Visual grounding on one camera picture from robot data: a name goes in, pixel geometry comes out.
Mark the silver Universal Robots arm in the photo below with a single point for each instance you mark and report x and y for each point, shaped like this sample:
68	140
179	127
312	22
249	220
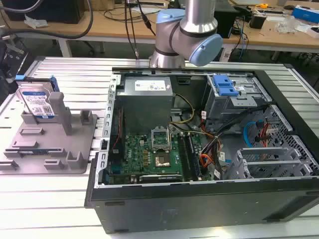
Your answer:
189	32

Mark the disk bay with blue latch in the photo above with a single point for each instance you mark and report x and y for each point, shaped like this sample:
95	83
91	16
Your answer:
231	97

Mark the hard disk in blue carrier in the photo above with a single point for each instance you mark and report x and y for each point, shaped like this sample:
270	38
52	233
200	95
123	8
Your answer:
37	100

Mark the grey power supply unit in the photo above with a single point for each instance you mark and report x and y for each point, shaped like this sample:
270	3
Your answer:
144	104

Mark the green motherboard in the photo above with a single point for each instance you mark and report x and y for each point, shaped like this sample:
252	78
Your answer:
147	154

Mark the black RAM stick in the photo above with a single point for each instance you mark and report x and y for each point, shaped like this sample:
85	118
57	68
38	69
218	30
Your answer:
195	156

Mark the black graphics card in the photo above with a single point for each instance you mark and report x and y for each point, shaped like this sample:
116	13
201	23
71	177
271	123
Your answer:
159	177

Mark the black open PC case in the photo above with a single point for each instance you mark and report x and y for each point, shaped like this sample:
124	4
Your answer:
199	199

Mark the wooden desk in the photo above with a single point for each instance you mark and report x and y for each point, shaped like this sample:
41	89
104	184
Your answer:
159	27

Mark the grey parts rack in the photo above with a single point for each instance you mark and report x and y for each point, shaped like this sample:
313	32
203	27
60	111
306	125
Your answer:
47	147

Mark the black box under desk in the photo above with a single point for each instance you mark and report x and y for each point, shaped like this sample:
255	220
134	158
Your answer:
225	20

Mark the RAM stick in rack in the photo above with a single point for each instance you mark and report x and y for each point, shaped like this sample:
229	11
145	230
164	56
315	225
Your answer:
32	151

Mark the black cylinder container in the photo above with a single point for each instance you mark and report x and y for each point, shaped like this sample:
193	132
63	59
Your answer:
257	21

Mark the black device with connectors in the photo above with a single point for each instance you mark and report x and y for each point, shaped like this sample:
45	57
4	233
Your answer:
10	64

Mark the blue cardboard box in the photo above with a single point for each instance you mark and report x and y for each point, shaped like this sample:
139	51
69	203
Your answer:
305	11

